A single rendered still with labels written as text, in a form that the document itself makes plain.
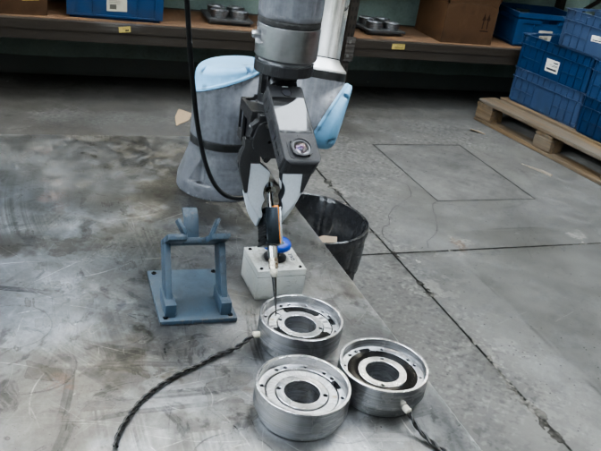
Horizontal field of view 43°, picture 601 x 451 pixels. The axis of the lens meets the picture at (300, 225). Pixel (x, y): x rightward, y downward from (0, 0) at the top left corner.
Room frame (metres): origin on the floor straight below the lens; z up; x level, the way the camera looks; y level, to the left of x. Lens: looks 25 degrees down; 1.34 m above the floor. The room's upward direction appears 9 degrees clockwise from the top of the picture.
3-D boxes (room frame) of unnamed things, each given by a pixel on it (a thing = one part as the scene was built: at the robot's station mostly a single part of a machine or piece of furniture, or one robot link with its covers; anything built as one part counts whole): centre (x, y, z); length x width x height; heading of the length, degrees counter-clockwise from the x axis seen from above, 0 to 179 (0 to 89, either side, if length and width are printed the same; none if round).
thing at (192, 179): (1.26, 0.16, 0.85); 0.15 x 0.15 x 0.10
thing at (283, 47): (0.89, 0.05, 1.15); 0.08 x 0.08 x 0.05
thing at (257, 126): (0.90, 0.05, 1.07); 0.09 x 0.08 x 0.12; 21
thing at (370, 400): (0.73, -0.12, 0.82); 0.10 x 0.10 x 0.04
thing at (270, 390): (0.67, -0.03, 0.82); 0.08 x 0.08 x 0.02
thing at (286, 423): (0.67, -0.03, 0.82); 0.10 x 0.10 x 0.04
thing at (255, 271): (0.94, 0.03, 0.82); 0.08 x 0.07 x 0.05; 24
